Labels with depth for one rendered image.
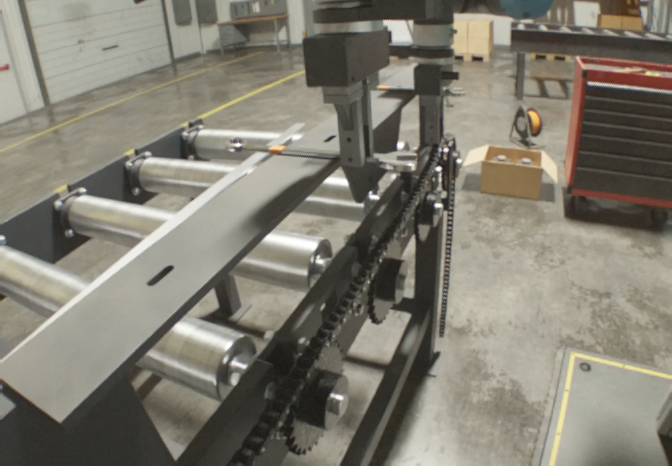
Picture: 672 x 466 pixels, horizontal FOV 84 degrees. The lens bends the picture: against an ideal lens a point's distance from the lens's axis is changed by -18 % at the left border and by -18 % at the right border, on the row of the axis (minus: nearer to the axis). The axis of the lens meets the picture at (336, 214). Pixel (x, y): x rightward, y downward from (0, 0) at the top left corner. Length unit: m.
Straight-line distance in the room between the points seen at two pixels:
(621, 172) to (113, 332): 2.77
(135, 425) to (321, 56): 0.38
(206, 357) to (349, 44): 0.47
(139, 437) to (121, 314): 0.13
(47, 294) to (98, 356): 0.67
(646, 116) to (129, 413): 2.71
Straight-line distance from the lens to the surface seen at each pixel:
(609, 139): 2.81
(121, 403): 0.40
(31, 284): 1.04
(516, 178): 3.10
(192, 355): 0.68
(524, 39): 5.66
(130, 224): 1.14
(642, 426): 1.42
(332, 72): 0.44
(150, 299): 0.35
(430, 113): 0.83
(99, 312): 0.36
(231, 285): 2.09
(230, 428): 0.55
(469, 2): 0.82
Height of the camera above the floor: 1.36
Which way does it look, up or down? 28 degrees down
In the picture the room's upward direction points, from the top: 5 degrees counter-clockwise
